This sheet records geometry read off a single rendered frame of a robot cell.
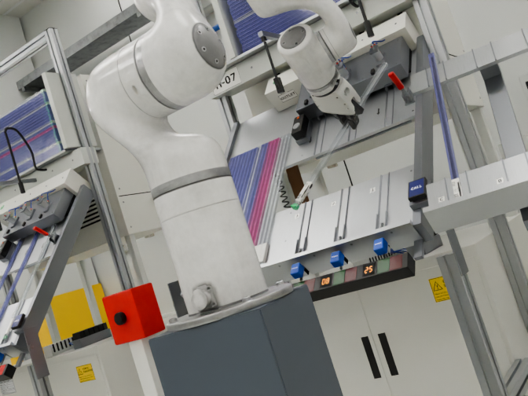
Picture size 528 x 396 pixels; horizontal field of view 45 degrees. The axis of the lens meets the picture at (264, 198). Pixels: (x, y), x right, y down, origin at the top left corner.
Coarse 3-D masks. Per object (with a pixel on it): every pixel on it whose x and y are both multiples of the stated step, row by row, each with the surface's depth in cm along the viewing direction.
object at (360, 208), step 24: (408, 168) 150; (336, 192) 161; (360, 192) 155; (384, 192) 150; (288, 216) 167; (312, 216) 161; (336, 216) 155; (360, 216) 149; (384, 216) 144; (408, 216) 140; (288, 240) 160; (312, 240) 154; (336, 240) 149
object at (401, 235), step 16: (400, 224) 136; (352, 240) 143; (368, 240) 142; (400, 240) 140; (288, 256) 152; (304, 256) 150; (320, 256) 149; (352, 256) 147; (368, 256) 146; (272, 272) 157; (288, 272) 155; (304, 272) 154
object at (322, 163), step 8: (384, 64) 168; (376, 72) 167; (376, 80) 166; (368, 88) 164; (368, 96) 164; (360, 104) 161; (344, 128) 158; (336, 136) 157; (336, 144) 156; (328, 152) 154; (320, 168) 152; (312, 176) 151; (296, 200) 148; (296, 208) 147
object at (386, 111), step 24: (384, 96) 176; (264, 120) 209; (288, 120) 199; (312, 120) 191; (336, 120) 182; (360, 120) 175; (384, 120) 168; (408, 120) 164; (240, 144) 209; (312, 144) 182
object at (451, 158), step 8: (432, 56) 150; (432, 64) 148; (432, 72) 146; (440, 88) 141; (440, 96) 139; (440, 104) 137; (440, 112) 136; (440, 120) 134; (448, 128) 131; (448, 136) 130; (448, 144) 129; (448, 152) 127; (448, 160) 126; (456, 168) 123; (456, 176) 122
